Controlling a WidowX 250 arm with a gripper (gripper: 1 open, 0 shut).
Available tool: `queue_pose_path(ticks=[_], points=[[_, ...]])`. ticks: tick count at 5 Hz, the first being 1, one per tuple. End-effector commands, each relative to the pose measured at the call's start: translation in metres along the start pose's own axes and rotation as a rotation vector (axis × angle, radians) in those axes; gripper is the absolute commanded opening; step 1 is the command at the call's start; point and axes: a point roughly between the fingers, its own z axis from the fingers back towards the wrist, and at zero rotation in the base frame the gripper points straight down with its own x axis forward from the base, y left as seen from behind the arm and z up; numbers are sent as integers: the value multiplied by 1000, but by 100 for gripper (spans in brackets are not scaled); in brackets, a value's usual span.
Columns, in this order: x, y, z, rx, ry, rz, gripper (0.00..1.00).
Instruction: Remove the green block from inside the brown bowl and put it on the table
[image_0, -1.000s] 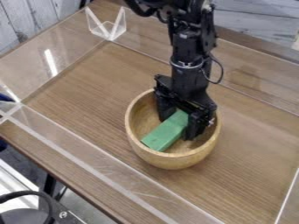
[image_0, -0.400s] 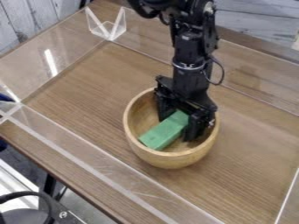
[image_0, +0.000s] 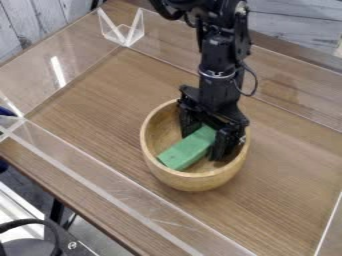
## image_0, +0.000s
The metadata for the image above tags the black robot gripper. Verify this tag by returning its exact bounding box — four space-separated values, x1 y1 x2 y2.
177 68 249 161

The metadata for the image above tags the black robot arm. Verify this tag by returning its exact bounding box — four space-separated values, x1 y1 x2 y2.
148 0 253 161

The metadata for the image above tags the blue object at left edge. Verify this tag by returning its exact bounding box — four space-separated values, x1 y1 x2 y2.
0 106 17 117

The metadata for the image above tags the brown wooden bowl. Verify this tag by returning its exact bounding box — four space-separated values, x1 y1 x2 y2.
139 99 251 192

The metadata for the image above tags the black cable loop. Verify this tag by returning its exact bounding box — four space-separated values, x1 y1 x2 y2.
0 218 62 256

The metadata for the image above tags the grey base with bolt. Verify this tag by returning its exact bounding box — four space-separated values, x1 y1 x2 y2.
0 230 97 256

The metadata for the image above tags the black table leg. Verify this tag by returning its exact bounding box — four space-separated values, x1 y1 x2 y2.
49 199 65 224

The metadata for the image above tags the clear acrylic barrier panel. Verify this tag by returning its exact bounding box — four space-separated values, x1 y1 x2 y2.
0 2 342 256

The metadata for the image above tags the green rectangular block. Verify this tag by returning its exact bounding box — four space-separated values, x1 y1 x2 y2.
156 125 216 171

